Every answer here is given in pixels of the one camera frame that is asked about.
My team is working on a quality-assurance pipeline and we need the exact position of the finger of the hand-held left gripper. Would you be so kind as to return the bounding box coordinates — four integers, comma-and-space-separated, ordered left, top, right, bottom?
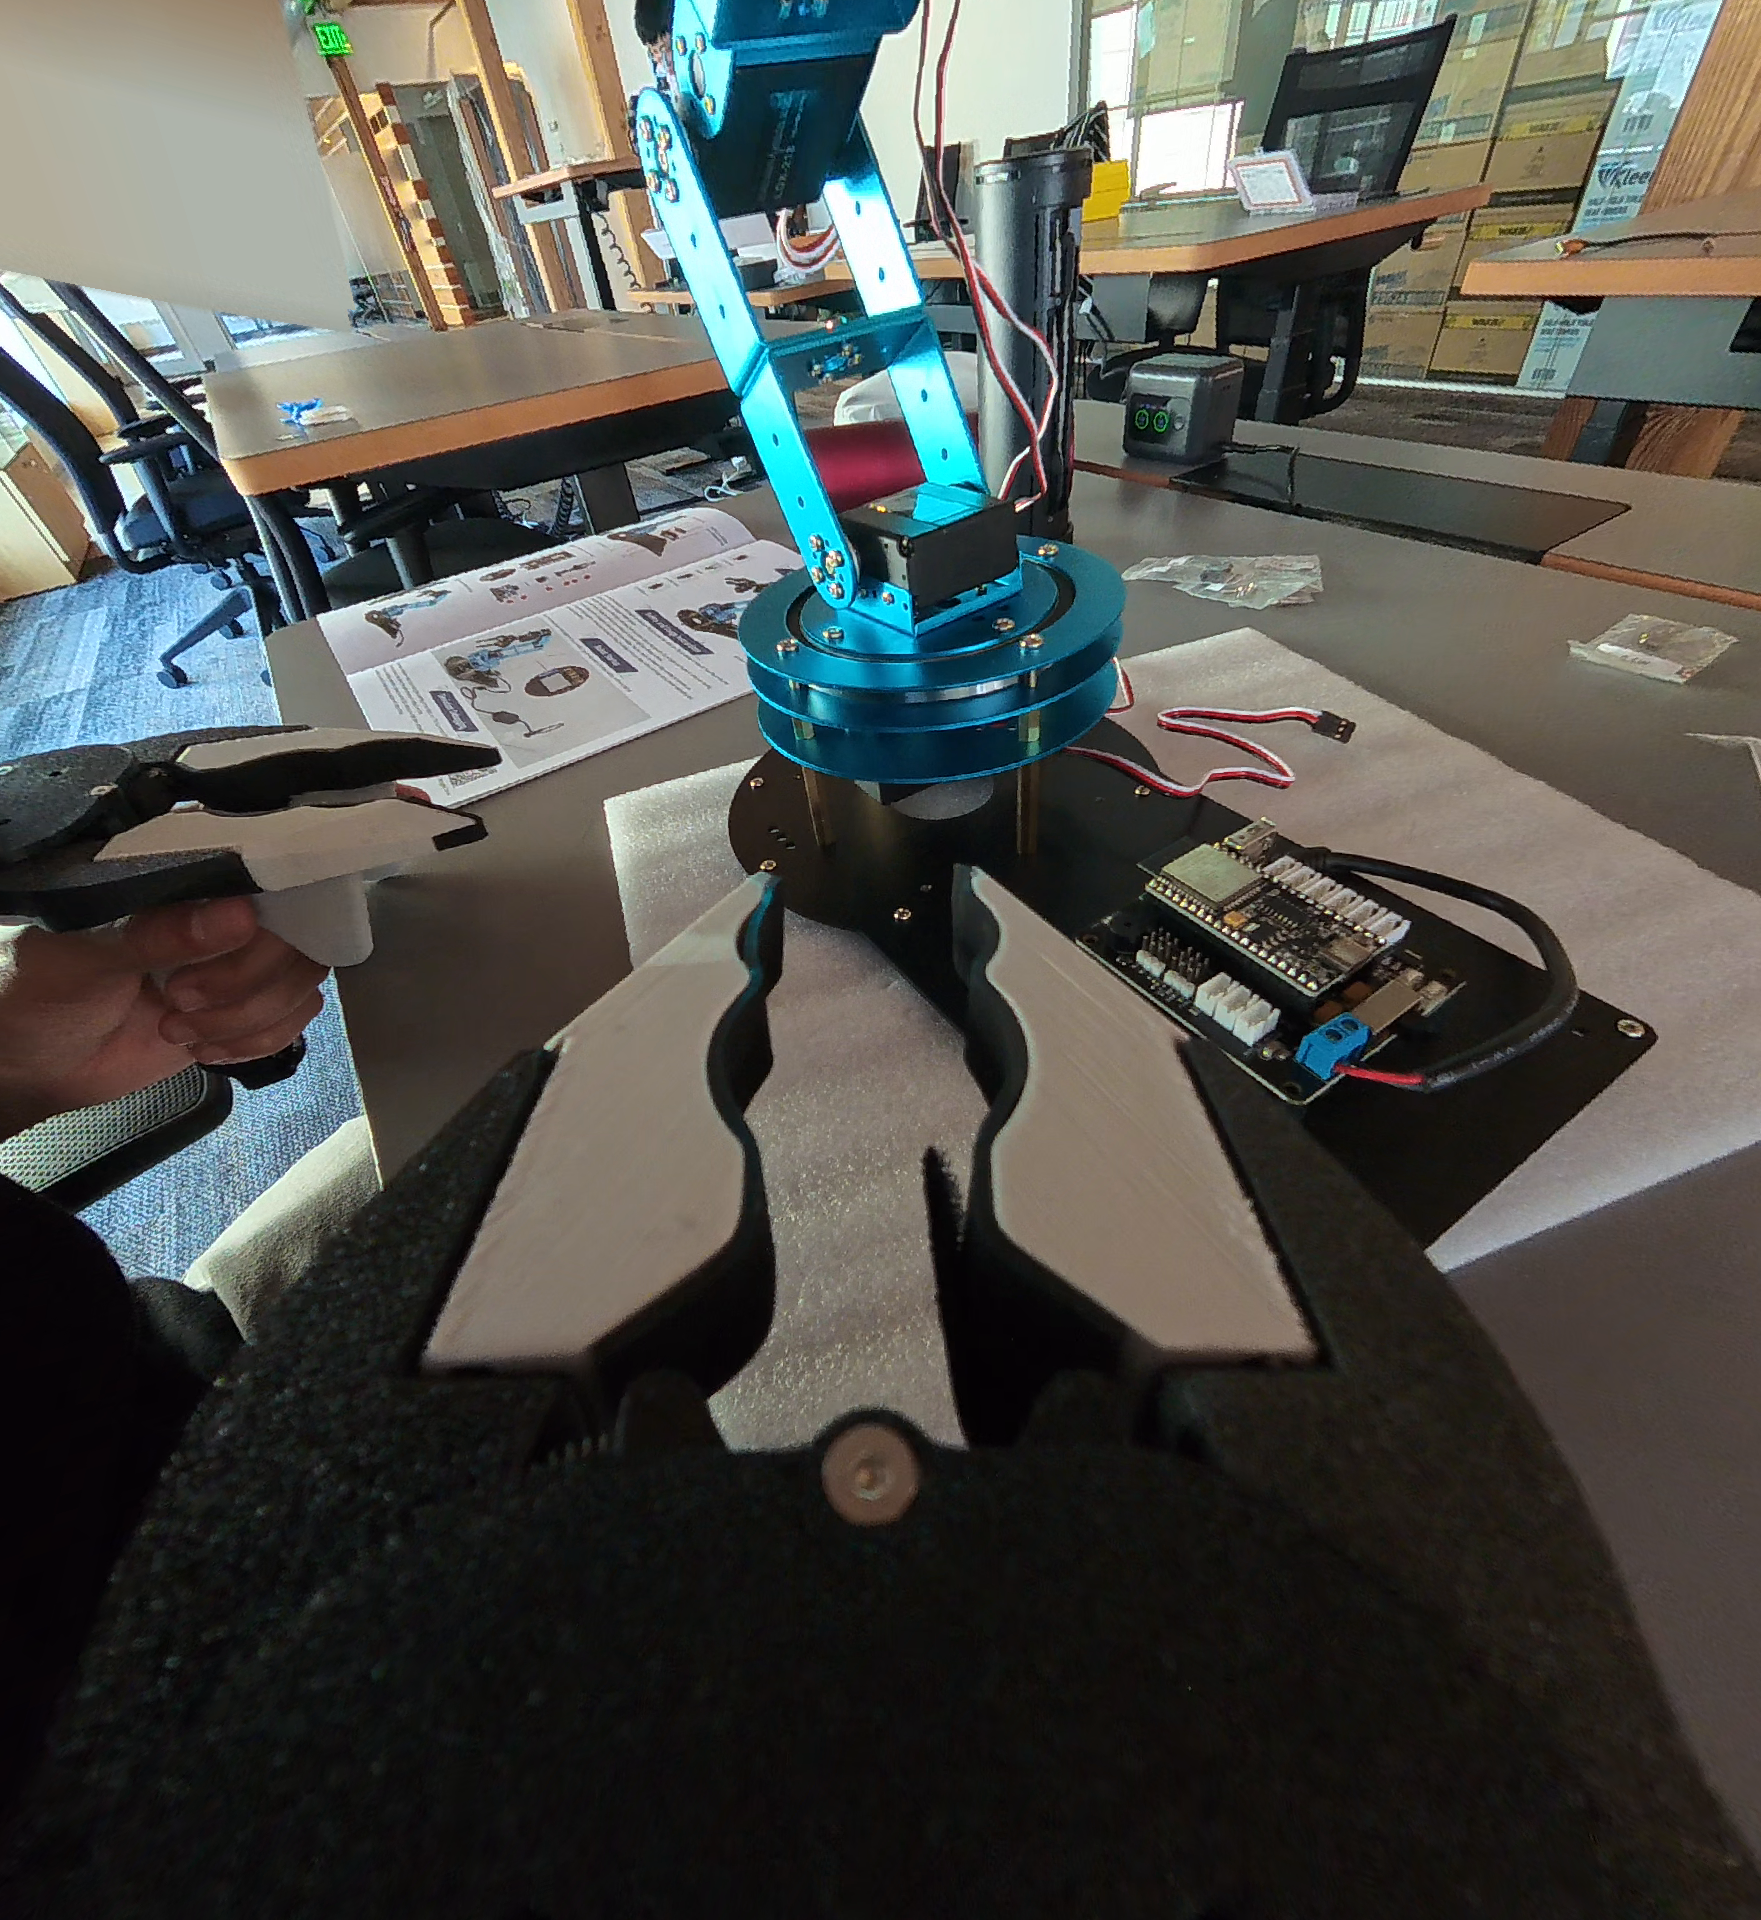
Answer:
158, 723, 503, 815
93, 798, 488, 905

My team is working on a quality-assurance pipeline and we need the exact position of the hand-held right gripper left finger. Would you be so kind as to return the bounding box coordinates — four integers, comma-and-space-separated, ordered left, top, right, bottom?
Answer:
419, 870, 789, 1404

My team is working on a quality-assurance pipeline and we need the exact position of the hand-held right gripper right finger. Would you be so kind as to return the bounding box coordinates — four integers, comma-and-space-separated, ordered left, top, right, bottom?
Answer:
921, 868, 1326, 1455

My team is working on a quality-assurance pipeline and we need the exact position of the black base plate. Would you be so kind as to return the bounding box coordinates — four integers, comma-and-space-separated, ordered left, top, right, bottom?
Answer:
726, 718, 1661, 1251

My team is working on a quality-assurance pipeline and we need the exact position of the blue toy robot arm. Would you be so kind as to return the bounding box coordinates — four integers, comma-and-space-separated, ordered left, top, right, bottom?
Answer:
628, 0, 1132, 857

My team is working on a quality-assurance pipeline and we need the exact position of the wood-edged office desk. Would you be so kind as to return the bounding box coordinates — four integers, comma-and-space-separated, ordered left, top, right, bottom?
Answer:
1081, 184, 1488, 429
1463, 180, 1761, 482
201, 313, 743, 631

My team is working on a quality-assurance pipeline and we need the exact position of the black desk mat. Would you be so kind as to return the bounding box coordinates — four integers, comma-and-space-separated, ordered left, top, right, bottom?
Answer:
1171, 449, 1631, 564

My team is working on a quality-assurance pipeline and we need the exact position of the grey wood-edged desk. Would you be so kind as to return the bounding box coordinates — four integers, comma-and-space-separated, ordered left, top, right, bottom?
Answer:
1067, 417, 1761, 624

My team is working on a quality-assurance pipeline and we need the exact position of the person's left hand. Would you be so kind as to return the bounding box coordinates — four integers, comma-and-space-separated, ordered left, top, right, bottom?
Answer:
0, 897, 330, 1159

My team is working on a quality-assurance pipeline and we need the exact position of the green circuit board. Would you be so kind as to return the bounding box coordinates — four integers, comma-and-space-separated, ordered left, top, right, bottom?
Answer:
1077, 816, 1470, 1108

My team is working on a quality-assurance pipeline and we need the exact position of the instruction booklet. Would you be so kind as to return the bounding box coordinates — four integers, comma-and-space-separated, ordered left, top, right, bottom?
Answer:
317, 506, 806, 796

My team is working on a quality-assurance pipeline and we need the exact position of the mesh chair armrest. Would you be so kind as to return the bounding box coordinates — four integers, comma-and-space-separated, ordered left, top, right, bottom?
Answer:
0, 1073, 235, 1217

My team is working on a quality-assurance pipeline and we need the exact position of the white foam sheet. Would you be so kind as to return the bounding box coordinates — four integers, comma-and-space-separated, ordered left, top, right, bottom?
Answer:
600, 628, 1761, 1277

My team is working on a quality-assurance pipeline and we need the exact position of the wooden slat partition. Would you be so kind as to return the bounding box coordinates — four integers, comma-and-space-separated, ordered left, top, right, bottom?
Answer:
307, 83, 447, 333

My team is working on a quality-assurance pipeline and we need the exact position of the person's dark clothing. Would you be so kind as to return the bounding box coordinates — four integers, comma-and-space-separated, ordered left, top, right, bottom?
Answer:
0, 1126, 243, 1920

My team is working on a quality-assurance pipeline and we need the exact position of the dark red cylinder case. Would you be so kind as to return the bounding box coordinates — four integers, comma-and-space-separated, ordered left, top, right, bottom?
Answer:
804, 420, 919, 484

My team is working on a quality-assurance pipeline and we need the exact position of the small grey charger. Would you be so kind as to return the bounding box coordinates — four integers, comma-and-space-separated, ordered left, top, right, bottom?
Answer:
1128, 355, 1246, 462

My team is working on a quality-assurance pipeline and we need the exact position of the tall black cylinder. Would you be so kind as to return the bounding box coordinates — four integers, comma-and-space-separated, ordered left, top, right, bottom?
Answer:
974, 145, 1091, 543

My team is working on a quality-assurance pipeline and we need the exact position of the black mesh office chair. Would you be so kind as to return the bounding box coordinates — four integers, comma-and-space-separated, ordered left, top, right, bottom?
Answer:
1258, 14, 1459, 198

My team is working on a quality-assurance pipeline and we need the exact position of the stack of cardboard boxes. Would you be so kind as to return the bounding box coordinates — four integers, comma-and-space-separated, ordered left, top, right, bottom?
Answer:
1359, 0, 1722, 391

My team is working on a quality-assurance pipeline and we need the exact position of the black power cable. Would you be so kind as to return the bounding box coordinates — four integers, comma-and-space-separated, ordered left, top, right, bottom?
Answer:
1328, 848, 1580, 1089

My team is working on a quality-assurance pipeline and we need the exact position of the red white servo cable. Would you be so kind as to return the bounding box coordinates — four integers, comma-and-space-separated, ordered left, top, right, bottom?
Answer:
1111, 667, 1358, 804

